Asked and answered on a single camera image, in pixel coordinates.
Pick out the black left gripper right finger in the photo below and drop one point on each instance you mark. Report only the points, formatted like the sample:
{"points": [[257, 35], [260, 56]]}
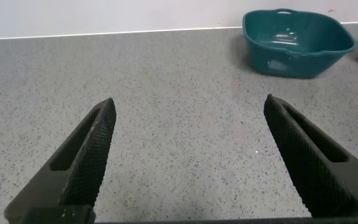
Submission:
{"points": [[322, 177]]}

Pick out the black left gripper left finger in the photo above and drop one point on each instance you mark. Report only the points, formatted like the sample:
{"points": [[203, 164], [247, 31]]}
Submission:
{"points": [[82, 161]]}

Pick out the teal square plastic basin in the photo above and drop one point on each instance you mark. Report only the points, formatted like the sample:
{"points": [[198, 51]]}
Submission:
{"points": [[291, 59]]}

